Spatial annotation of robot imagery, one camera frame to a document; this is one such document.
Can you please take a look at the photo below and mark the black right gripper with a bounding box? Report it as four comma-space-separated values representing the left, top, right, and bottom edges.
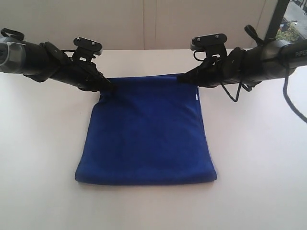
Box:
177, 58, 230, 88

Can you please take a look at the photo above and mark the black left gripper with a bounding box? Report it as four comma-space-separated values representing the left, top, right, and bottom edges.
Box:
54, 58, 117, 93

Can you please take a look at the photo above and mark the blue towel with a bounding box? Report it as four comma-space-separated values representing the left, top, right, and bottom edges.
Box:
75, 74, 217, 186

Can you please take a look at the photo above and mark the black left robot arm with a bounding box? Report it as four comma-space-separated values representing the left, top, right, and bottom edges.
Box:
0, 36, 116, 92

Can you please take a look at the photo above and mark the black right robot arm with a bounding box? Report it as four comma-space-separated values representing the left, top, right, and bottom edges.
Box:
177, 40, 307, 88

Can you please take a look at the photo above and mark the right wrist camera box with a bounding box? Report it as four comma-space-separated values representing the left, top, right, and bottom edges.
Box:
190, 34, 227, 58

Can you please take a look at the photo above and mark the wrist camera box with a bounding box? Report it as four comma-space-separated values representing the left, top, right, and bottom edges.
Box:
72, 37, 103, 62
190, 34, 227, 58

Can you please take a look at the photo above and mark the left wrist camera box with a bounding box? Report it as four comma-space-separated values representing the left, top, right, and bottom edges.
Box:
72, 37, 103, 62

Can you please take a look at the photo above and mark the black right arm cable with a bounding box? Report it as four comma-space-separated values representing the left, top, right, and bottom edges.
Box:
194, 24, 307, 122

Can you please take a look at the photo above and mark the dark window frame post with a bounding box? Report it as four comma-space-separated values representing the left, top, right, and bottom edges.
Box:
264, 0, 290, 40

